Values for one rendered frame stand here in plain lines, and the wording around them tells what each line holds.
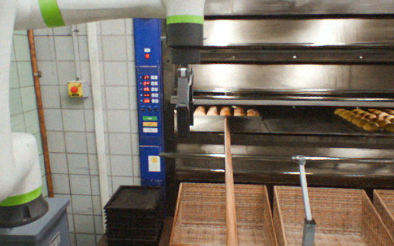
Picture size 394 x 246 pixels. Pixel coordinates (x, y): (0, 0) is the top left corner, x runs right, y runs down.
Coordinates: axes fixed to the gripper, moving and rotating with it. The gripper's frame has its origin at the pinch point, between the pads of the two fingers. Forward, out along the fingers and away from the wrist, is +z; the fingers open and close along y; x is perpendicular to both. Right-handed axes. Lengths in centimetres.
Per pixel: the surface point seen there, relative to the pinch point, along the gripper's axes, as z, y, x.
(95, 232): 103, -107, -77
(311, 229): 55, -41, 51
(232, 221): 27.7, -0.2, 12.8
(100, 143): 35, -103, -67
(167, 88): -1, -103, -22
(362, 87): -3, -97, 93
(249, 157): 30, -64, 25
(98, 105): 10, -102, -66
